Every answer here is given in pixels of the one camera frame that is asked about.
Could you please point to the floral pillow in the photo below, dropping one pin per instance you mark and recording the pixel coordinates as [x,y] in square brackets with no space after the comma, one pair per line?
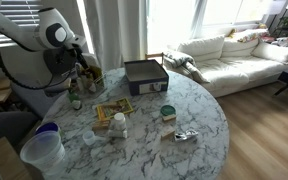
[252,35]

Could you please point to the grey white blanket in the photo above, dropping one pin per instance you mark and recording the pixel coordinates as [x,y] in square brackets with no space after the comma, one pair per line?
[184,63]

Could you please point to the green glass bottle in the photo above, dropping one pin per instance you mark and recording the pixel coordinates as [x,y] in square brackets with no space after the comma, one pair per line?
[74,100]

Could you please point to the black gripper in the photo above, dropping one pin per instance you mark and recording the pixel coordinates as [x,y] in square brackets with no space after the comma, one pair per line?
[80,56]

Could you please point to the white pill bottle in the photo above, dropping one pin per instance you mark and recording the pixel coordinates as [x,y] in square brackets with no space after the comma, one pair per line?
[119,122]

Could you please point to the silver foil packet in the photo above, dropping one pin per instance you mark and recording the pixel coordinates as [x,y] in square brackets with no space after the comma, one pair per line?
[186,134]

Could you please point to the dark blue cardboard box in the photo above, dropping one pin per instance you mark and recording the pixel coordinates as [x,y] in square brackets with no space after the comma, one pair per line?
[146,77]

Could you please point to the white window blinds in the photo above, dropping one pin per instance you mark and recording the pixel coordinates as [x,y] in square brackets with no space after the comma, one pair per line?
[17,6]

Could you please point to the small wooden block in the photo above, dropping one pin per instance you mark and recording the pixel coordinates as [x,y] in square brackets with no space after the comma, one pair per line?
[167,133]
[169,117]
[100,125]
[67,83]

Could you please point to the potted plant on stand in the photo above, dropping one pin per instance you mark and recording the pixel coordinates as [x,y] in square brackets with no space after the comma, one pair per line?
[285,23]

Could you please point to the white sofa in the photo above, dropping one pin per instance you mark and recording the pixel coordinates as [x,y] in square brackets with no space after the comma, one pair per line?
[237,66]

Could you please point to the clear measuring cup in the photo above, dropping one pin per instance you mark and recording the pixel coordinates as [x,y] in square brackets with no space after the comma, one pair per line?
[90,137]

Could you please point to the white curtain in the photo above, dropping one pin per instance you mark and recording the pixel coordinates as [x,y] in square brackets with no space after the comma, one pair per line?
[117,31]

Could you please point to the grey upholstered chair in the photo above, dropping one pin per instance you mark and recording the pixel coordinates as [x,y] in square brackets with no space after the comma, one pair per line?
[27,103]

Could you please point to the yellow patterned box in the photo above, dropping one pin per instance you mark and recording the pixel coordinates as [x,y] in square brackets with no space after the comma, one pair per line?
[114,108]

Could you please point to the yellow plush toy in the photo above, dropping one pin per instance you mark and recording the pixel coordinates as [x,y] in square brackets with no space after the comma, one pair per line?
[232,32]

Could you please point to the wooden chair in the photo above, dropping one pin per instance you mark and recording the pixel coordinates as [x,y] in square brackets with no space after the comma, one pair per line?
[154,57]

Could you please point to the green round lid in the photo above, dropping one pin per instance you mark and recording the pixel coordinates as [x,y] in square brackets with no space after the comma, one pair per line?
[167,110]

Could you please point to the clear plastic container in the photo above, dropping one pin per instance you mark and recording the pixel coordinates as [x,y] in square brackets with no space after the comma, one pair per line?
[100,88]

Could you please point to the small white box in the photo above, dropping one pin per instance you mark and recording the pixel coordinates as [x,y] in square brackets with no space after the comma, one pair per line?
[118,133]

